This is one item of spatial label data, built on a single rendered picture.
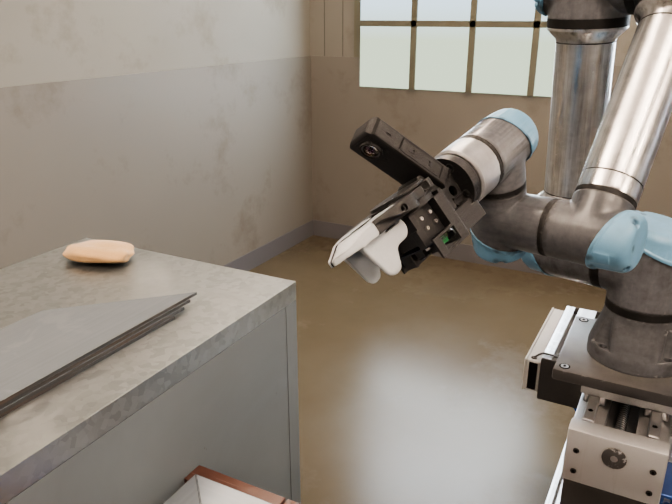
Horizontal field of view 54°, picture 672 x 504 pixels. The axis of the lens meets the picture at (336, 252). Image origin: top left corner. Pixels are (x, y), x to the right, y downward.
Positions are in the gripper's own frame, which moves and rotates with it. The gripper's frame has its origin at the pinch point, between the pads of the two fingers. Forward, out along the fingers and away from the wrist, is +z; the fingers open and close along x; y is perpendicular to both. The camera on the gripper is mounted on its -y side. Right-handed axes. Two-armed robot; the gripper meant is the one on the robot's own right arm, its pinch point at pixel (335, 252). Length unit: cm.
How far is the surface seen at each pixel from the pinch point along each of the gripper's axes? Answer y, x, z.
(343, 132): -30, 289, -275
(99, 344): -6, 55, 9
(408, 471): 96, 147, -78
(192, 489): 22, 54, 11
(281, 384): 23, 71, -21
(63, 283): -20, 86, -1
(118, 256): -19, 86, -14
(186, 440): 16, 58, 6
